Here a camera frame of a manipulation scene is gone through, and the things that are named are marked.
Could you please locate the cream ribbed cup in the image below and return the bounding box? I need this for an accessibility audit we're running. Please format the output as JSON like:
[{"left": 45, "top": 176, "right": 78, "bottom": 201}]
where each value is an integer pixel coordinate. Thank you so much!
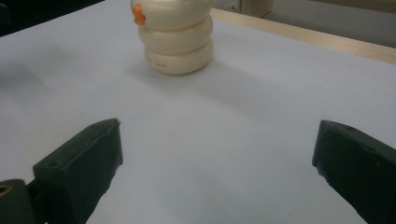
[{"left": 130, "top": 0, "right": 216, "bottom": 76}]

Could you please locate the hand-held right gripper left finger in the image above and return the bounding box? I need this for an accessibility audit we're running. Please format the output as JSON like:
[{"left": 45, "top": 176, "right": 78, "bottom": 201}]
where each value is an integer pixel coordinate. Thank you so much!
[{"left": 32, "top": 118, "right": 124, "bottom": 224}]

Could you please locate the white table cover sheet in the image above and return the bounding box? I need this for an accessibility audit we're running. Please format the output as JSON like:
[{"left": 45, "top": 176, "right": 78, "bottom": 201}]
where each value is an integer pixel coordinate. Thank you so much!
[{"left": 0, "top": 0, "right": 396, "bottom": 224}]

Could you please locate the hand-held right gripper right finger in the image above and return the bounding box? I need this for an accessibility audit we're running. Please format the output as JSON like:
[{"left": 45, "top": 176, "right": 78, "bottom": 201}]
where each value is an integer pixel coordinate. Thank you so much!
[{"left": 312, "top": 119, "right": 396, "bottom": 224}]

